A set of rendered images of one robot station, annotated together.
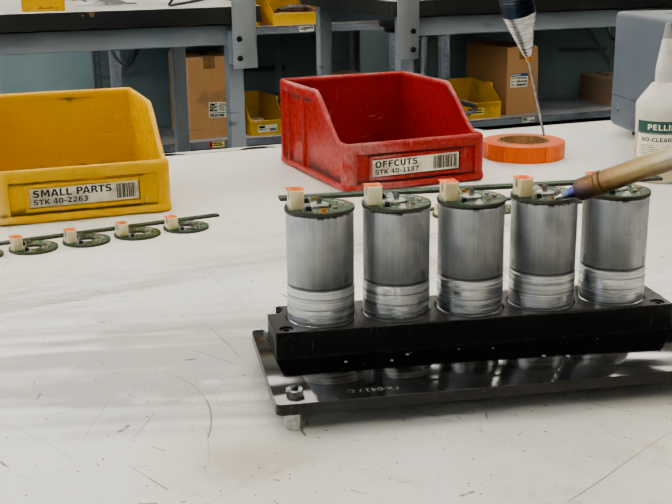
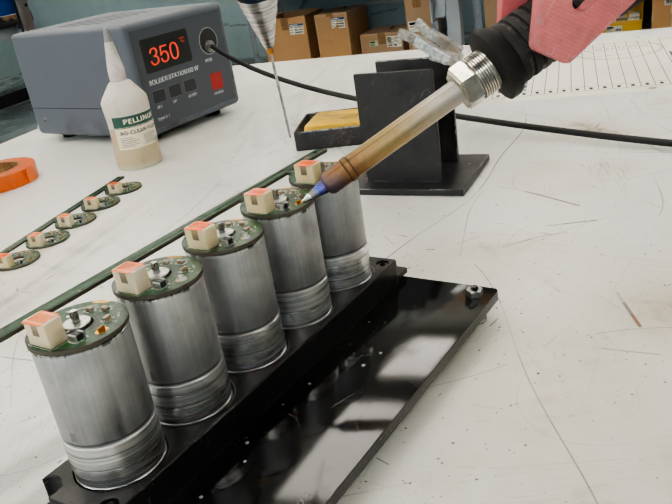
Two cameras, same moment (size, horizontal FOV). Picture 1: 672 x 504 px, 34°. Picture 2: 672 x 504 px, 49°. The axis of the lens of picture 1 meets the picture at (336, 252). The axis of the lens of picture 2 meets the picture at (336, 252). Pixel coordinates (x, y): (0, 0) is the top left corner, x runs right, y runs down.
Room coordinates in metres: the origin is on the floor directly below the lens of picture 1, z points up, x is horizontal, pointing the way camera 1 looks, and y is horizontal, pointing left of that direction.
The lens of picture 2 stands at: (0.22, 0.07, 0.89)
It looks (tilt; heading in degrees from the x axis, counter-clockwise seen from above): 24 degrees down; 316
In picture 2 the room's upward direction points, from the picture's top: 9 degrees counter-clockwise
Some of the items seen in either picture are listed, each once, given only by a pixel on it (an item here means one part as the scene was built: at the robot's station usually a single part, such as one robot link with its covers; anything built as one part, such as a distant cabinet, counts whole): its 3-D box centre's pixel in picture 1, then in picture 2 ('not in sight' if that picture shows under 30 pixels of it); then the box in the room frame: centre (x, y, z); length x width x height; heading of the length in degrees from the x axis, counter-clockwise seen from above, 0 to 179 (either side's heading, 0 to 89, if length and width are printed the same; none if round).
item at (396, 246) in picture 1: (396, 267); (178, 351); (0.39, -0.02, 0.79); 0.02 x 0.02 x 0.05
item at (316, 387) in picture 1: (483, 360); (302, 401); (0.37, -0.05, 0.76); 0.16 x 0.07 x 0.01; 100
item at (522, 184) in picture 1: (525, 185); (261, 200); (0.39, -0.07, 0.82); 0.01 x 0.01 x 0.01; 10
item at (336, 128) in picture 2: not in sight; (350, 125); (0.58, -0.31, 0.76); 0.07 x 0.05 x 0.02; 35
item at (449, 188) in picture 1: (451, 189); (203, 235); (0.39, -0.04, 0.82); 0.01 x 0.01 x 0.01; 10
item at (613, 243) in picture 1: (612, 253); (333, 235); (0.40, -0.10, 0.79); 0.02 x 0.02 x 0.05
